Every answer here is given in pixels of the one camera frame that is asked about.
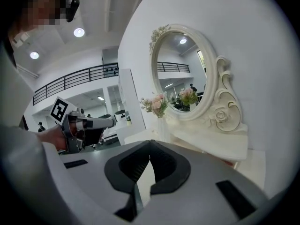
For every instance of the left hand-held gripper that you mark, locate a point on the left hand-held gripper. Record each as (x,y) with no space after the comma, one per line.
(93,123)

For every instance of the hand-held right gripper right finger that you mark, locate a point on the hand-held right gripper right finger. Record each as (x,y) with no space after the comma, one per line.
(171,170)

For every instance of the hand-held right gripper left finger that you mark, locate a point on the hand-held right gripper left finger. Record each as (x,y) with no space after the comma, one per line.
(122,172)

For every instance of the person's left forearm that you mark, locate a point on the person's left forearm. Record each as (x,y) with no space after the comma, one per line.
(54,136)

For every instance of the white dressing table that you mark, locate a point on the white dressing table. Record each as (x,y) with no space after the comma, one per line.
(211,142)

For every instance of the person's left hand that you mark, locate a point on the person's left hand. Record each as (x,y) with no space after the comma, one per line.
(73,129)

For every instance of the tall white cabinet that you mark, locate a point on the tall white cabinet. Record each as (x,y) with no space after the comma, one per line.
(131,102)

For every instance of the black balcony railing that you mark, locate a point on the black balcony railing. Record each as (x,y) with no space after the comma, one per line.
(70,78)

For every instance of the pink flower bouquet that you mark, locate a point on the pink flower bouquet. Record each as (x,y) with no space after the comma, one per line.
(155,104)

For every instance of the person's white shirt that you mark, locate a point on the person's white shirt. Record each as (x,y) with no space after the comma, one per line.
(18,107)

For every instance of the round ceiling light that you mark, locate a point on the round ceiling light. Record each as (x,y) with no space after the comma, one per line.
(34,55)
(79,32)

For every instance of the ceiling air vent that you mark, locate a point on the ceiling air vent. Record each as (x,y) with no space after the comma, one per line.
(20,39)

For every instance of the person's head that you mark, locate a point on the person's head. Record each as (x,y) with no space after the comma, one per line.
(42,6)

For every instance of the oval mirror ornate white frame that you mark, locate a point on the oval mirror ornate white frame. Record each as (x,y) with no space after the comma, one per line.
(225,107)

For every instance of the black head-mounted camera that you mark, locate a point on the black head-mounted camera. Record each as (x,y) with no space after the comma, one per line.
(72,9)

